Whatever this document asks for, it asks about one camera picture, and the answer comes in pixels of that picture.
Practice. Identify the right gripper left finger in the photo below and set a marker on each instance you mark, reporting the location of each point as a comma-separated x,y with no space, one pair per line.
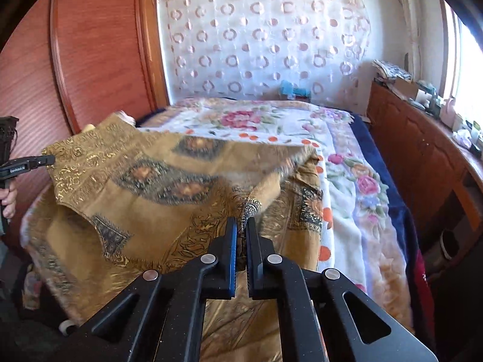
159,317

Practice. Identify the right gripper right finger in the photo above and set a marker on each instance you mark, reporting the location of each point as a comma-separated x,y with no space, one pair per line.
323,316

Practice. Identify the golden patterned scarf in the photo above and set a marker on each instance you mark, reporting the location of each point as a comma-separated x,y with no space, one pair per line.
124,200

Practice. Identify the person's left hand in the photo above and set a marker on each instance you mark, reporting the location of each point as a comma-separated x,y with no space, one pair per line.
8,196

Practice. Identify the floral bed blanket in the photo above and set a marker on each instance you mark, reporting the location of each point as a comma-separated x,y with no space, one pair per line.
365,247

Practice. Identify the navy blue bed sheet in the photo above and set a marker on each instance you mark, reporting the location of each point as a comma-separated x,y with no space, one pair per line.
399,213

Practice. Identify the wooden side cabinet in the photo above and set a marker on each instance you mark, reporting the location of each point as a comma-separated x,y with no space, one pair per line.
440,182

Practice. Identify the orange print white towel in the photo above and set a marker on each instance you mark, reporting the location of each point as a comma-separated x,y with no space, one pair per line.
324,211

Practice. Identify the cardboard box on cabinet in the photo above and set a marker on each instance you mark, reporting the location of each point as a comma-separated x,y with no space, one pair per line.
404,89

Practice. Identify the blue tissue box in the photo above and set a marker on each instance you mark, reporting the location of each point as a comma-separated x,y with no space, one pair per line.
289,91

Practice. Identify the white circle pattern curtain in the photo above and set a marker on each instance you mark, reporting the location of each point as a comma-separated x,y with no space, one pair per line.
247,49

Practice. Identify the folded patterned cloth stack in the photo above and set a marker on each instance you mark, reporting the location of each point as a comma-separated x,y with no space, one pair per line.
389,71

